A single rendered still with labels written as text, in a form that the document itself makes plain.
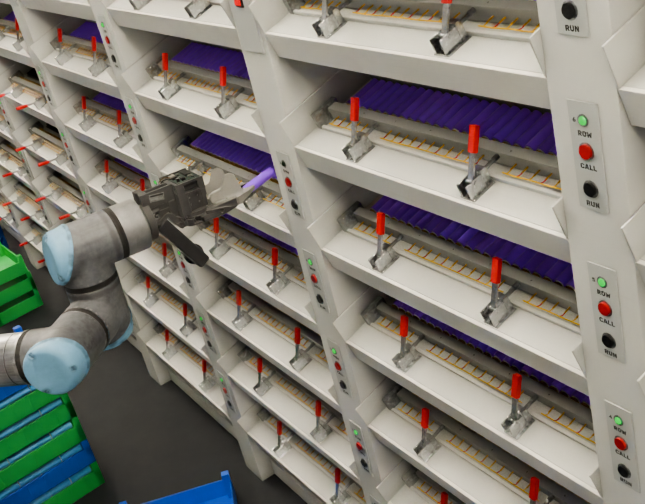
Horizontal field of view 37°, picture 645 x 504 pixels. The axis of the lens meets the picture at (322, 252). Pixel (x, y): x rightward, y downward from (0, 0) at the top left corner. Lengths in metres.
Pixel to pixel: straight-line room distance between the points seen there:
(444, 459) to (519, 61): 0.84
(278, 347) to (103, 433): 1.12
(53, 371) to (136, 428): 1.57
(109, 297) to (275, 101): 0.42
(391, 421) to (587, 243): 0.82
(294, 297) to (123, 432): 1.30
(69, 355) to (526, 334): 0.69
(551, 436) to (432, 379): 0.25
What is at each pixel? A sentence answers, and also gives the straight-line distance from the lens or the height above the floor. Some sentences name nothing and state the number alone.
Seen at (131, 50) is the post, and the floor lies 1.21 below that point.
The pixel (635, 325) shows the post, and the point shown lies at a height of 1.04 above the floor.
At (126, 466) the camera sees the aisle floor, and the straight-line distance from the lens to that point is 2.95.
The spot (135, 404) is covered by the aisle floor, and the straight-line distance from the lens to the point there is 3.21.
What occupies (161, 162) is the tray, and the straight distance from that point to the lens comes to 2.25.
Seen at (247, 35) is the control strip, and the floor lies 1.31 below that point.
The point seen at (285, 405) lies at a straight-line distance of 2.29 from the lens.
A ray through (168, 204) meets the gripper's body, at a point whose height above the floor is 1.06.
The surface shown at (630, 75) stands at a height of 1.32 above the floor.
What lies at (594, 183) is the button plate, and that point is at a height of 1.21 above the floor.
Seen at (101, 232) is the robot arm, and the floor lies 1.07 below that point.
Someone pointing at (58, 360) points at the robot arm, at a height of 0.95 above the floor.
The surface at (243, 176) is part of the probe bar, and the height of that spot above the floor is 0.97.
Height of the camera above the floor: 1.64
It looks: 26 degrees down
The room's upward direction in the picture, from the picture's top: 15 degrees counter-clockwise
